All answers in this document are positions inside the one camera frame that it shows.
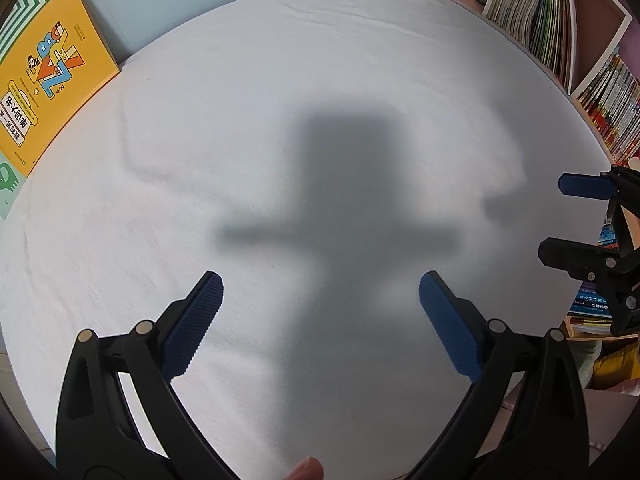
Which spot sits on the wooden desktop bookshelf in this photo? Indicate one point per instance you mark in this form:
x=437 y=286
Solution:
x=595 y=20

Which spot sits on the row of colourful paperbacks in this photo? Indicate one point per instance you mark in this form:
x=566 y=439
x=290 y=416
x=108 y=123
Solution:
x=615 y=105

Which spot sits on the white folder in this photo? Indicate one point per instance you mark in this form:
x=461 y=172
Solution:
x=570 y=30

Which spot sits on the teal elephant picture book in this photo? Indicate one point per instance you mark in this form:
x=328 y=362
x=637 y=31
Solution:
x=7 y=185

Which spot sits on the person's left hand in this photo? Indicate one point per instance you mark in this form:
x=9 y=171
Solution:
x=306 y=470

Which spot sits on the row of thin books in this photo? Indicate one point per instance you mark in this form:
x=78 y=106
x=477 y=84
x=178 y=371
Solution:
x=520 y=5

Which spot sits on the stack of blue purple books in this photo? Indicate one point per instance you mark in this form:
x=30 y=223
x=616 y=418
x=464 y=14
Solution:
x=590 y=305

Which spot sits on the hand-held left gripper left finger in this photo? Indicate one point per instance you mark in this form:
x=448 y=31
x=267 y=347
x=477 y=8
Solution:
x=195 y=325

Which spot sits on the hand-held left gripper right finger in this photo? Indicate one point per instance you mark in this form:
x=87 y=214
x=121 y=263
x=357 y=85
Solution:
x=450 y=330

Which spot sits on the yellow pillow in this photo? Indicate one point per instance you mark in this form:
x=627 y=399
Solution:
x=617 y=367

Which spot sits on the yellow picture book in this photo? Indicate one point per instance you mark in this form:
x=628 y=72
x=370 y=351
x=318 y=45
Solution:
x=60 y=85

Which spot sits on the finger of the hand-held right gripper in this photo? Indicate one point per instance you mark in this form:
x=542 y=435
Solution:
x=575 y=255
x=585 y=185

